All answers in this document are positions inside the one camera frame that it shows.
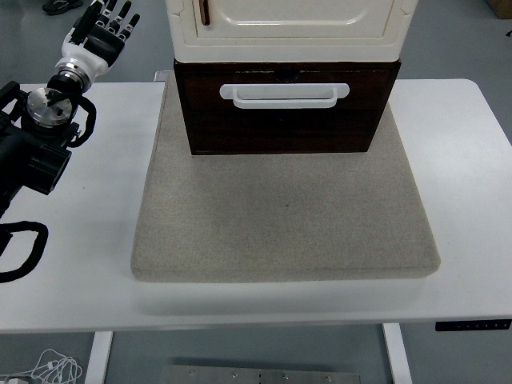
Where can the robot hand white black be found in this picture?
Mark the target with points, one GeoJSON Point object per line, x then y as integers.
{"type": "Point", "coordinates": [86, 54]}

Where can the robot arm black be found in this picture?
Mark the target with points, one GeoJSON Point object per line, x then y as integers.
{"type": "Point", "coordinates": [28, 152]}

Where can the dark wooden drawer housing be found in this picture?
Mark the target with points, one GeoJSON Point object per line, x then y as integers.
{"type": "Point", "coordinates": [280, 134]}

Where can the person's foot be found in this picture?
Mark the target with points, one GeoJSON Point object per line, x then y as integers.
{"type": "Point", "coordinates": [62, 6]}

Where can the beige felt mat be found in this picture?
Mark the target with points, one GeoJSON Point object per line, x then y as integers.
{"type": "Point", "coordinates": [280, 216]}

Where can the white table leg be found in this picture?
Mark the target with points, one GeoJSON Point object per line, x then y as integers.
{"type": "Point", "coordinates": [397, 356]}
{"type": "Point", "coordinates": [98, 356]}

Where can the brown cardboard box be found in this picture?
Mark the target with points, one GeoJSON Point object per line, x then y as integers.
{"type": "Point", "coordinates": [501, 7]}

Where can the black table control panel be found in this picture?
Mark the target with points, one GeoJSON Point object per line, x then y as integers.
{"type": "Point", "coordinates": [472, 325]}

